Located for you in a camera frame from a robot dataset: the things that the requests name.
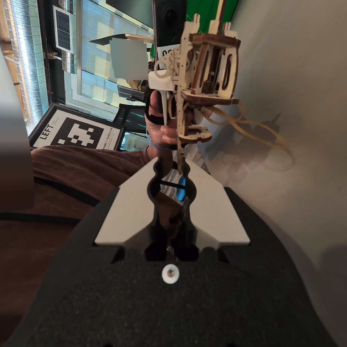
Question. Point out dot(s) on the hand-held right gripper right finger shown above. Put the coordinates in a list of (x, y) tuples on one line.
[(217, 217)]

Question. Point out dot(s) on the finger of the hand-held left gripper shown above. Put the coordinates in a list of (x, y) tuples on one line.
[(160, 81)]

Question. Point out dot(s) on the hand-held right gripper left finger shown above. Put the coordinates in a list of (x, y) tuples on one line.
[(127, 217)]

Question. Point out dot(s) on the wooden model assembly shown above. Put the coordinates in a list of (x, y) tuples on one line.
[(206, 70)]

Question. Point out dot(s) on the yellow rubber band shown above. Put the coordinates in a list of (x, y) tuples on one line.
[(219, 120)]

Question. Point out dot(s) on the person's left forearm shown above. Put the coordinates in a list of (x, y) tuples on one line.
[(160, 160)]

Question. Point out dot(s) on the person's left hand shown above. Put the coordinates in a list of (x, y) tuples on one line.
[(169, 135)]

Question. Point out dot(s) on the small black monitor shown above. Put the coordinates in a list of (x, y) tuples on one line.
[(131, 92)]

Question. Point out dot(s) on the large black monitor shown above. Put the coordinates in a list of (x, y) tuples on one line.
[(135, 10)]

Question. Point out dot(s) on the green plastic bin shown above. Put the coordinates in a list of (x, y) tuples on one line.
[(207, 13)]

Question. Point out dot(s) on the small blue object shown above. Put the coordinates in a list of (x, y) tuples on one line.
[(181, 188)]

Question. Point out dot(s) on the black office chair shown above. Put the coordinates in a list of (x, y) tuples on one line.
[(130, 116)]

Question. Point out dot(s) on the blue wristband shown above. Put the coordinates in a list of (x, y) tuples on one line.
[(155, 146)]

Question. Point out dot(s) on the black framed tag sign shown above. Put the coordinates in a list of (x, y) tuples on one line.
[(78, 132)]

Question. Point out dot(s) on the white vent grille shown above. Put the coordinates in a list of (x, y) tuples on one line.
[(63, 27)]

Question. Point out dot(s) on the silver ventilation duct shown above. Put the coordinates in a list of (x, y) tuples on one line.
[(27, 54), (67, 62)]

